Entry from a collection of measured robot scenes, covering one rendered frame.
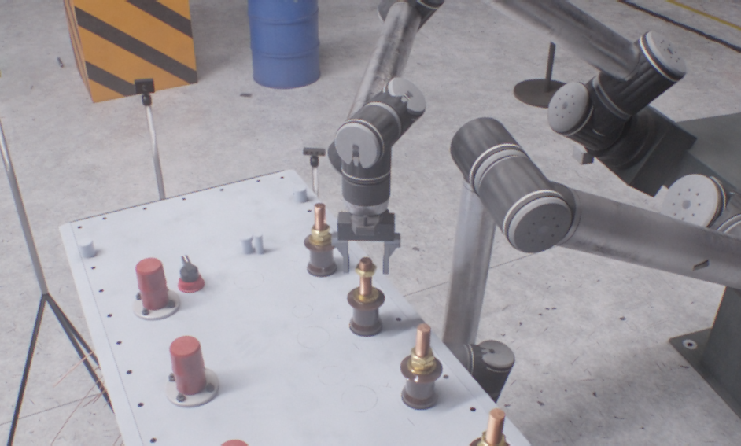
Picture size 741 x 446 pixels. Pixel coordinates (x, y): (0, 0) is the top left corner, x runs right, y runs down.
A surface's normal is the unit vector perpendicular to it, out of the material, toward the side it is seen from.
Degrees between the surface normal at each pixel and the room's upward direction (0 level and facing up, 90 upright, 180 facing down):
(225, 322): 0
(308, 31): 90
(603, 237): 84
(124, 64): 90
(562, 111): 60
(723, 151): 0
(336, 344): 0
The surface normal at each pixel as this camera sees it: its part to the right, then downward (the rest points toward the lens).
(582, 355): 0.00, -0.83
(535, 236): 0.26, 0.59
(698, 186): -0.77, -0.36
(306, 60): 0.71, 0.39
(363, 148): -0.43, 0.51
